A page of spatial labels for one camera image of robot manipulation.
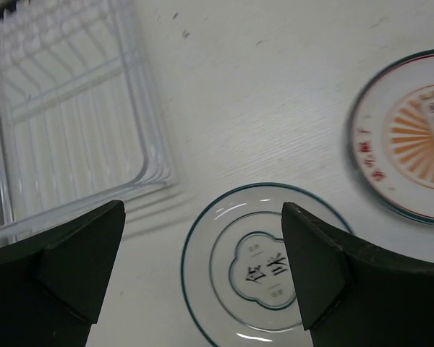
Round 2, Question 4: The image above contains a white wire dish rack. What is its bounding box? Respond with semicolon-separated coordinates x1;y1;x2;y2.
0;1;174;247

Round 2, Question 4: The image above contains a white plate green rim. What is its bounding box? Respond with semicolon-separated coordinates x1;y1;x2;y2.
181;182;349;346

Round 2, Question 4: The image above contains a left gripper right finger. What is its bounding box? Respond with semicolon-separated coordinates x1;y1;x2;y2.
281;202;434;346

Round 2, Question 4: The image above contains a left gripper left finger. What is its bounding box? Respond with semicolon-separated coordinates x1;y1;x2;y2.
0;200;126;346

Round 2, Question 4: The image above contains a white plate orange sunburst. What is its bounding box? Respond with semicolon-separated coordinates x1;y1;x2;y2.
345;108;434;227

